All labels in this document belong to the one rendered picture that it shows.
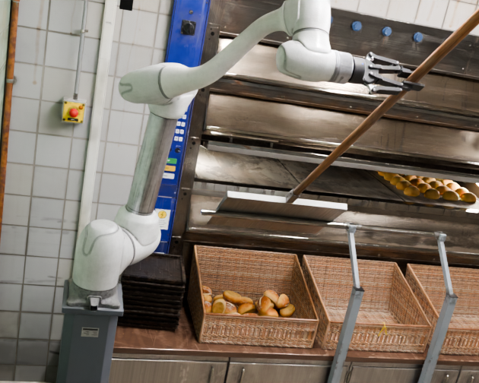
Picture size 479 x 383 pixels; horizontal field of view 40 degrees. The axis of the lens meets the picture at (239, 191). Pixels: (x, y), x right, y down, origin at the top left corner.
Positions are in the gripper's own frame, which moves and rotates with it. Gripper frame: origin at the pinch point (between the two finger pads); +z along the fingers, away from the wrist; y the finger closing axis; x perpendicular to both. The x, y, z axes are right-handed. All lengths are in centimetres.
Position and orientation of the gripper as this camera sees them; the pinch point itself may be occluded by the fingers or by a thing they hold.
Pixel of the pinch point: (410, 80)
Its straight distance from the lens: 200.4
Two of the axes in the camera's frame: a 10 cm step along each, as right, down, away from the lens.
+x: 3.0, -3.5, -8.9
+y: 0.0, 9.3, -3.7
